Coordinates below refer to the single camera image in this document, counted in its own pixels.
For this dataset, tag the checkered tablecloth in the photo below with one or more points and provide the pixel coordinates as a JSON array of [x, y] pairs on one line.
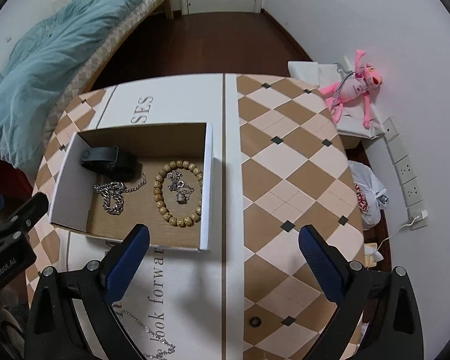
[[278, 165]]

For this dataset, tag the black smart band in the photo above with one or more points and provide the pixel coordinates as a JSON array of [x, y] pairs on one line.
[[111, 162]]

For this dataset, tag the white cloth covered box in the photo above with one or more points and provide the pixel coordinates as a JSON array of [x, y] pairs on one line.
[[323, 75]]

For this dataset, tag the teal blanket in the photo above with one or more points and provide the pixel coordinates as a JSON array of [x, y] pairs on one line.
[[45, 71]]

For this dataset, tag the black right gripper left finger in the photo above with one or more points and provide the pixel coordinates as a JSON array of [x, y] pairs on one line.
[[54, 330]]

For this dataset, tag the wall power socket strip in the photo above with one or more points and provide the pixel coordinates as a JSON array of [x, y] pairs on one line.
[[408, 178]]

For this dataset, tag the white plastic bag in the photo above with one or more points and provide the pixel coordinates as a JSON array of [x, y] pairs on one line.
[[371, 194]]

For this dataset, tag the yellow tissue box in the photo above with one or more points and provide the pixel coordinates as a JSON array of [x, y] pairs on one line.
[[369, 250]]

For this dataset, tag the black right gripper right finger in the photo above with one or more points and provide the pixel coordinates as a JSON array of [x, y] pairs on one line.
[[395, 330]]

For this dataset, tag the white cardboard box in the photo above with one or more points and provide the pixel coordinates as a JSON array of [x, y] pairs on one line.
[[171, 193]]

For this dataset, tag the pink panther plush toy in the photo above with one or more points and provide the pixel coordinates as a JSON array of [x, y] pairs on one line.
[[358, 83]]

